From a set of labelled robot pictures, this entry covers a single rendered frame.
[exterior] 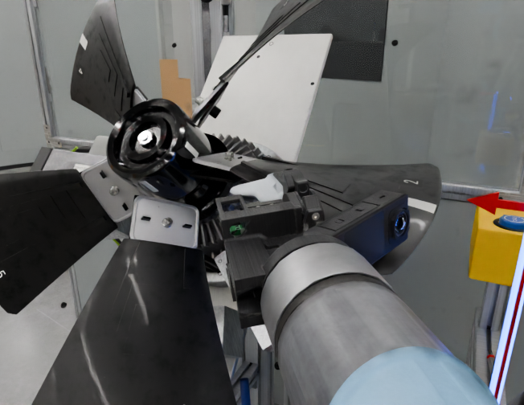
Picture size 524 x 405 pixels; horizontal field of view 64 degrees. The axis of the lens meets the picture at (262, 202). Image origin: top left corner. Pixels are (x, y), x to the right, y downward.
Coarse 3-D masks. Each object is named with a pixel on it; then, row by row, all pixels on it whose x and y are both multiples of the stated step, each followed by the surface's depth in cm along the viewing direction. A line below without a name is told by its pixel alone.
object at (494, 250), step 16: (480, 208) 73; (496, 208) 73; (480, 224) 66; (496, 224) 65; (480, 240) 65; (496, 240) 64; (512, 240) 63; (480, 256) 66; (496, 256) 65; (512, 256) 64; (480, 272) 67; (496, 272) 66; (512, 272) 64
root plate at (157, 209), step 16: (144, 208) 55; (160, 208) 56; (176, 208) 57; (192, 208) 58; (144, 224) 54; (160, 224) 55; (176, 224) 56; (192, 224) 58; (160, 240) 54; (176, 240) 55; (192, 240) 57
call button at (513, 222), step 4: (504, 216) 66; (508, 216) 66; (512, 216) 66; (516, 216) 66; (500, 220) 66; (504, 220) 65; (508, 220) 65; (512, 220) 65; (516, 220) 65; (520, 220) 65; (504, 224) 65; (508, 224) 64; (512, 224) 64; (516, 224) 64; (520, 224) 64; (516, 228) 64; (520, 228) 64
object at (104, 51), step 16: (112, 0) 69; (96, 16) 72; (112, 16) 68; (96, 32) 71; (112, 32) 67; (80, 48) 76; (96, 48) 71; (112, 48) 67; (80, 64) 77; (96, 64) 72; (112, 64) 67; (128, 64) 63; (80, 80) 77; (96, 80) 73; (112, 80) 68; (128, 80) 64; (80, 96) 79; (96, 96) 74; (112, 96) 69; (128, 96) 64; (96, 112) 76; (112, 112) 71
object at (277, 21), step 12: (300, 0) 60; (312, 0) 56; (324, 0) 54; (276, 12) 69; (288, 12) 59; (300, 12) 55; (264, 24) 72; (276, 24) 59; (288, 24) 55; (264, 36) 58; (252, 48) 58; (240, 60) 58; (228, 72) 57
